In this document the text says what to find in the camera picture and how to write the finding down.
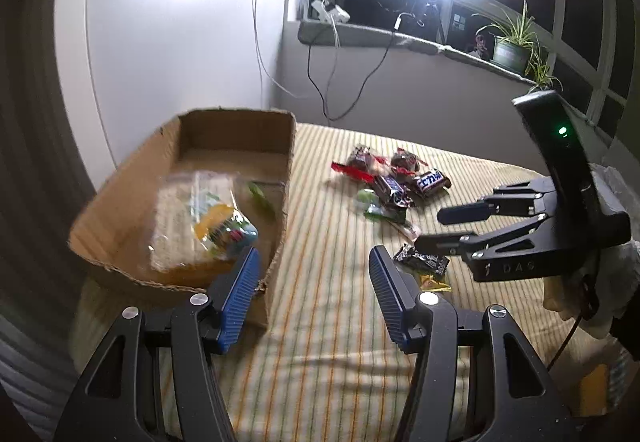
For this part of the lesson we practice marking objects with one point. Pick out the packaged bread loaf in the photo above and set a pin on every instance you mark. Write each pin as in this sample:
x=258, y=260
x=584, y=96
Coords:
x=180, y=202

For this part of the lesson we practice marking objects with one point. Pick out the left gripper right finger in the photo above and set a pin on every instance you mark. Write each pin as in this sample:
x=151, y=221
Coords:
x=511, y=395

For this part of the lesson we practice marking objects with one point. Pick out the red date snack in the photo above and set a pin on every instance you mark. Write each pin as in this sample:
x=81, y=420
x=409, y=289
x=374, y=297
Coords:
x=362, y=165

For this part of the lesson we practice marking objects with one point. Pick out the striped bed cover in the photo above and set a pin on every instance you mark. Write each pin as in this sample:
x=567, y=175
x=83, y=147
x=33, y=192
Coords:
x=325, y=369

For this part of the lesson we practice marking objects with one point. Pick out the light green jelly candy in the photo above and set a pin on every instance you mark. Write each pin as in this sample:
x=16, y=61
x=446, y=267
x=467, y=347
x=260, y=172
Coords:
x=365, y=198

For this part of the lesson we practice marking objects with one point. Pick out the Snickers bar English label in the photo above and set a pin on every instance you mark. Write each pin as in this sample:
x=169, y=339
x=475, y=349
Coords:
x=390, y=192

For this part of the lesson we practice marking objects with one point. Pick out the yellow candy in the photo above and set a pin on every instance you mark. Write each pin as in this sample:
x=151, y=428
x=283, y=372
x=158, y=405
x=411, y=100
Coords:
x=432, y=283

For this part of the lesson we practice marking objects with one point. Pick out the pink green candy stick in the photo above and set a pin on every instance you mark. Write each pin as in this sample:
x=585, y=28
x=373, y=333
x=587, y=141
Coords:
x=396, y=218

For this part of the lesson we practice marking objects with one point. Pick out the white cabinet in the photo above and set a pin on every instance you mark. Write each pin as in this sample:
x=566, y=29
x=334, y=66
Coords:
x=127, y=66

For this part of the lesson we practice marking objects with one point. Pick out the potted spider plant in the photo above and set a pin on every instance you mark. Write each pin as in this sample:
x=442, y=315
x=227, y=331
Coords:
x=517, y=48

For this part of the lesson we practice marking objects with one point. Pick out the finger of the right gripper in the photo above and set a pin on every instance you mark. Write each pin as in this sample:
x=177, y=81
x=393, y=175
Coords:
x=450, y=243
x=470, y=213

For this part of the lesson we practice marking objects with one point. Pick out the Snickers bar Chinese label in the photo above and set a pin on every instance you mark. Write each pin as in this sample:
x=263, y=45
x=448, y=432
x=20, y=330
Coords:
x=428, y=183

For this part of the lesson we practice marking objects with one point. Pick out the yellow jelly cup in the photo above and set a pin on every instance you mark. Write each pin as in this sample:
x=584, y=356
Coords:
x=225, y=232

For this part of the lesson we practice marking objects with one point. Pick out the black small candy packet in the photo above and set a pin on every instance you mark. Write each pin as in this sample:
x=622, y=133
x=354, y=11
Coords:
x=423, y=263

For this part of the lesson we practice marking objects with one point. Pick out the black light tripod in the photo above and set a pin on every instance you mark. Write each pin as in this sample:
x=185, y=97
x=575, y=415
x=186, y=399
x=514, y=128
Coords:
x=423, y=20

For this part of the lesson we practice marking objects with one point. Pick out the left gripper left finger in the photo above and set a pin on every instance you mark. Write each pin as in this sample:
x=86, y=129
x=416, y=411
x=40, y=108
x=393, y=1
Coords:
x=118, y=396

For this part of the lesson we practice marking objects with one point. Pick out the red walnut snack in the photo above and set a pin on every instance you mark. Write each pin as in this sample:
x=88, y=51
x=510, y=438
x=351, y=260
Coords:
x=405, y=163

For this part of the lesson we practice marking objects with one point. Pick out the white power strip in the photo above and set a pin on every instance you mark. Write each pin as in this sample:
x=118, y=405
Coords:
x=329, y=12

